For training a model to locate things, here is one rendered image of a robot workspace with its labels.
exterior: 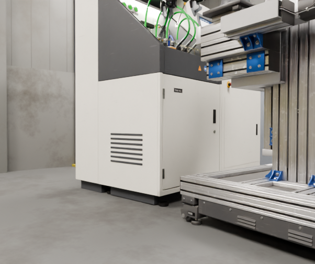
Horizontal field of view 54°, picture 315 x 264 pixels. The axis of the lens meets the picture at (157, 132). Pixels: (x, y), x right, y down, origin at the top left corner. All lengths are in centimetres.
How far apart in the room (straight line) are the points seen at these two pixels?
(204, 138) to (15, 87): 218
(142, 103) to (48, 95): 196
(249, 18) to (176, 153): 94
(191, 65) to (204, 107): 30
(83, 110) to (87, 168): 43
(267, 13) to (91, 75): 138
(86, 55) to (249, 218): 162
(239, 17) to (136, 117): 89
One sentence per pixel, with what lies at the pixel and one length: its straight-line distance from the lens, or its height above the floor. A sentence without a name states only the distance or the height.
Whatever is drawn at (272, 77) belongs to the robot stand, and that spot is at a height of 70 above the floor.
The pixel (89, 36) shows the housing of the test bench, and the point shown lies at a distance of 238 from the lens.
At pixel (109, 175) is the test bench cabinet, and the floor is 15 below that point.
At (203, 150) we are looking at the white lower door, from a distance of 216.
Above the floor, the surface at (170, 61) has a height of 87.
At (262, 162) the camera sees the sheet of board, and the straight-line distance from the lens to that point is 403.
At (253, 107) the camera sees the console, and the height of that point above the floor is 65.
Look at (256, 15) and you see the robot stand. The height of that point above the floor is 91.
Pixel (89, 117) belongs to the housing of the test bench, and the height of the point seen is 54.
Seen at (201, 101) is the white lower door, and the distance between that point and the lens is 213.
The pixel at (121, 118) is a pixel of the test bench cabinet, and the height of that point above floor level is 53.
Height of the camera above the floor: 48
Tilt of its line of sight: 1 degrees down
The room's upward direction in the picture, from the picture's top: straight up
